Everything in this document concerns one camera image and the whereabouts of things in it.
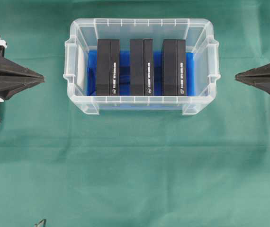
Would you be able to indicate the black box D415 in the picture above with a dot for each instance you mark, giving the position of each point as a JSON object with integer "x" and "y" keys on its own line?
{"x": 141, "y": 67}

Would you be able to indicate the clear plastic storage case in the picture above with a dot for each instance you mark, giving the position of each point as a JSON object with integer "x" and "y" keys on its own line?
{"x": 197, "y": 32}

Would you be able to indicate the blue foam liner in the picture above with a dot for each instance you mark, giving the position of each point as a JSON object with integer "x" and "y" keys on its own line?
{"x": 124, "y": 77}

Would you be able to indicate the grey metal bracket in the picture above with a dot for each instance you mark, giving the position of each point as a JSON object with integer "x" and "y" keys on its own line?
{"x": 41, "y": 223}

